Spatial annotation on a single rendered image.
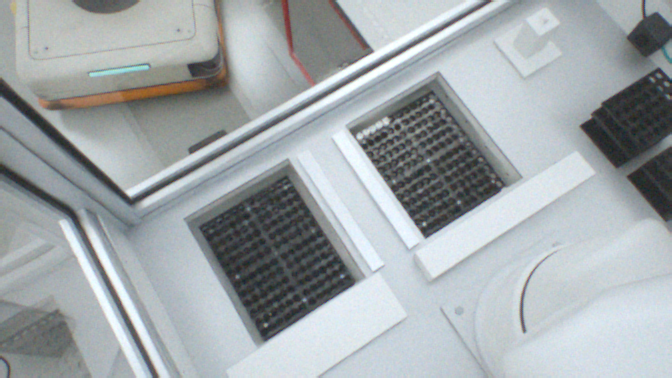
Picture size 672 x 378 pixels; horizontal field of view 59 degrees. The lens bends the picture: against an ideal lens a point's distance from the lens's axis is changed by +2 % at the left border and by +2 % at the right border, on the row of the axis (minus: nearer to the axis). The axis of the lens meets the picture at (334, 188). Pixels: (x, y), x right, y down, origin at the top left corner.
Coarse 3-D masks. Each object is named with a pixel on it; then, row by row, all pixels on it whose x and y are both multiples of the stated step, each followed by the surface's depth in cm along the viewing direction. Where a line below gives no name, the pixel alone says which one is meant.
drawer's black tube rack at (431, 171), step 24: (408, 120) 106; (432, 120) 110; (360, 144) 104; (384, 144) 105; (408, 144) 107; (432, 144) 104; (456, 144) 104; (384, 168) 103; (408, 168) 107; (432, 168) 103; (456, 168) 103; (480, 168) 103; (408, 192) 105; (432, 192) 101; (456, 192) 101; (480, 192) 102; (432, 216) 103; (456, 216) 100
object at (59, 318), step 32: (0, 192) 59; (32, 192) 69; (0, 224) 54; (32, 224) 62; (64, 224) 73; (0, 256) 50; (32, 256) 57; (64, 256) 66; (0, 288) 46; (32, 288) 52; (64, 288) 60; (96, 288) 71; (0, 320) 43; (32, 320) 48; (64, 320) 55; (96, 320) 64; (0, 352) 41; (32, 352) 45; (64, 352) 51; (96, 352) 58; (128, 352) 68
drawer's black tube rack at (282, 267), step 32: (288, 192) 101; (224, 224) 99; (256, 224) 99; (288, 224) 100; (224, 256) 98; (256, 256) 98; (288, 256) 98; (320, 256) 98; (256, 288) 96; (288, 288) 99; (320, 288) 96; (256, 320) 94; (288, 320) 98
